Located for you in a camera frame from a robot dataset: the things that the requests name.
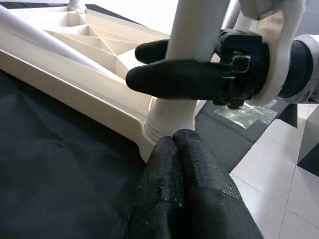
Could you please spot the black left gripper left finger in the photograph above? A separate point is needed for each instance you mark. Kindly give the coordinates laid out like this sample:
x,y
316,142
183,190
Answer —
x,y
159,194

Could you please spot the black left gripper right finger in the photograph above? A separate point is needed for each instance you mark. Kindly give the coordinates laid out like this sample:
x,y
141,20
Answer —
x,y
211,199

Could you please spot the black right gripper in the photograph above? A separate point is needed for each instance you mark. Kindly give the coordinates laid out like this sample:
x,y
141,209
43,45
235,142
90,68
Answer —
x,y
251,82

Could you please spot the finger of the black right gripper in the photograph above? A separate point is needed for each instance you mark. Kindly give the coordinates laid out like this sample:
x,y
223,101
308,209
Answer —
x,y
152,52

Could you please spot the white plastic children table top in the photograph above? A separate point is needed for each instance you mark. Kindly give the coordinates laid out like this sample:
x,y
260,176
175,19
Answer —
x,y
87,87

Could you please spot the clear crinkled tape piece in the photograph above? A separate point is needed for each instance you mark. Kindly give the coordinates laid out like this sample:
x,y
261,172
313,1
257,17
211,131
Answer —
x,y
246,114

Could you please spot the black tablecloth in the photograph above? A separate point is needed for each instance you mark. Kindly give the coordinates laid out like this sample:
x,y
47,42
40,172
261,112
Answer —
x,y
62,161

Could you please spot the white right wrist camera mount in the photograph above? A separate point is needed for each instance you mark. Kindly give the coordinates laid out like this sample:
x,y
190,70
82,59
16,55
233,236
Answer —
x,y
286,37

